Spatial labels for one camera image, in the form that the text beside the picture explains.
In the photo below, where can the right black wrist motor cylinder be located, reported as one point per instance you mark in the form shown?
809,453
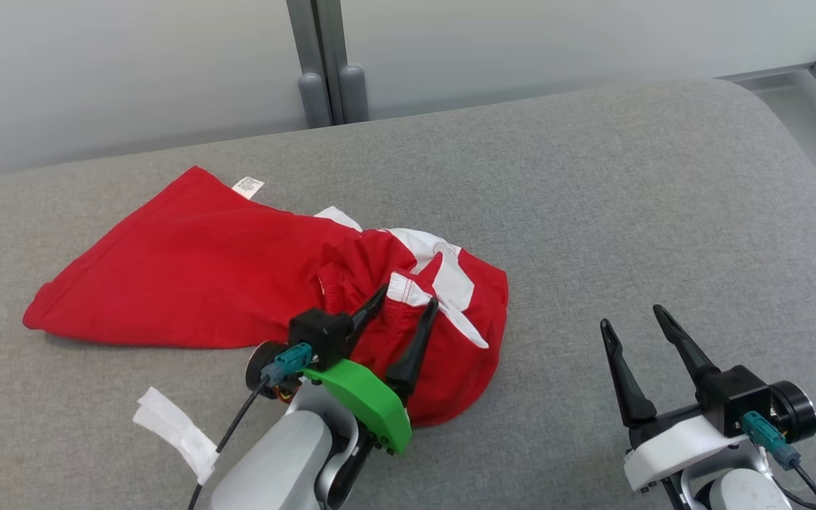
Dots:
794,411

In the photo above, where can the right white grey robot arm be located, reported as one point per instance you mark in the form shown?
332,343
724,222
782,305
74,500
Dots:
748,492

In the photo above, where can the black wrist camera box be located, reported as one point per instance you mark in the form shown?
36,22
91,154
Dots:
734,397
319,336

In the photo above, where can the black wrist motor cylinder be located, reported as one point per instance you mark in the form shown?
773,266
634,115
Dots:
258,365
794,411

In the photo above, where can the right black wrist camera box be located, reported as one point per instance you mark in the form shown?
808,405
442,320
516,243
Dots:
734,397

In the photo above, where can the left black wrist motor cylinder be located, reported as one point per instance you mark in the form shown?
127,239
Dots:
258,365

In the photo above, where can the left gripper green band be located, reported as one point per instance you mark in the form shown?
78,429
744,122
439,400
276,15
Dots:
365,404

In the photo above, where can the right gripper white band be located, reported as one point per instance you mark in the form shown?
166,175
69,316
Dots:
670,450

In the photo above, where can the grey partition frame post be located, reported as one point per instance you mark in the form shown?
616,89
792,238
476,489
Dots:
323,35

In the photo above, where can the grey rounded partition foot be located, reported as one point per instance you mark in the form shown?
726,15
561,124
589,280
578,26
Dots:
314,99
353,92

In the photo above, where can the left black wrist camera box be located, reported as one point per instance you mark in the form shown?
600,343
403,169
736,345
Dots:
319,336

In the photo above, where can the red shorts white stripe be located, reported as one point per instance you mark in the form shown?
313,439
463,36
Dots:
465,375

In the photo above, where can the red white basketball jersey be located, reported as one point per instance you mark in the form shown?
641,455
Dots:
188,269

